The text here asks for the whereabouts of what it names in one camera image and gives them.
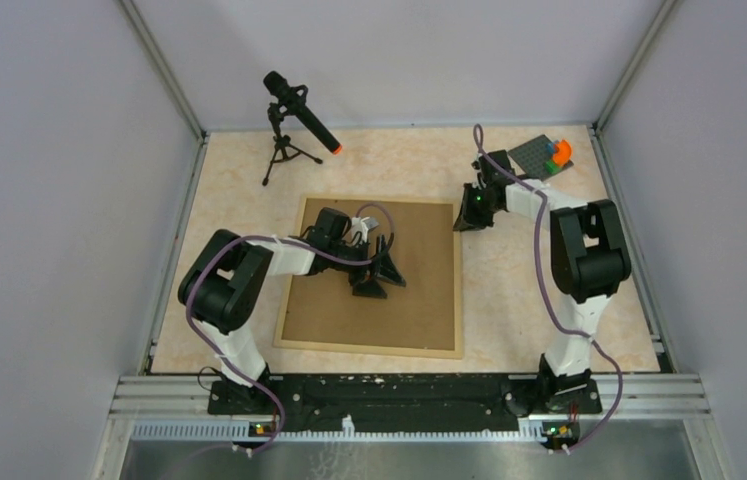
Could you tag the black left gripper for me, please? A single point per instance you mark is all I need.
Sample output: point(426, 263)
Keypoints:
point(370, 287)

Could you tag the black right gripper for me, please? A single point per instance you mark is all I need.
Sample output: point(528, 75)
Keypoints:
point(466, 220)

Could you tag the brown cardboard backing board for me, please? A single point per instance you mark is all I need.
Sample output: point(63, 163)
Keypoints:
point(413, 298)

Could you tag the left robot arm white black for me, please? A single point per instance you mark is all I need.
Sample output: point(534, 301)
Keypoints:
point(221, 288)

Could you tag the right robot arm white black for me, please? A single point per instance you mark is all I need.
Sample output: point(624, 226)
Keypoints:
point(580, 256)

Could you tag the grey building brick baseplate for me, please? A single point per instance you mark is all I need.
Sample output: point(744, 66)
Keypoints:
point(531, 156)

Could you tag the colourful toy brick stack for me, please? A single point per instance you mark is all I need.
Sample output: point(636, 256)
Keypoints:
point(560, 157)

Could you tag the black mini tripod stand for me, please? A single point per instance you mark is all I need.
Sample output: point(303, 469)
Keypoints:
point(284, 150)

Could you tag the black microphone orange tip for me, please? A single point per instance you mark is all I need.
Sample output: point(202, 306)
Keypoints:
point(292, 101)

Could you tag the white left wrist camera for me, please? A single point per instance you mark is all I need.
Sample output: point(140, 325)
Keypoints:
point(360, 227)

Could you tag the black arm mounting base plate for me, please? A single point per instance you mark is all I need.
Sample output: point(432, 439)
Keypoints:
point(402, 403)

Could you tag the aluminium front rail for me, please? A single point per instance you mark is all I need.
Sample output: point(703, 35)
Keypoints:
point(171, 408)

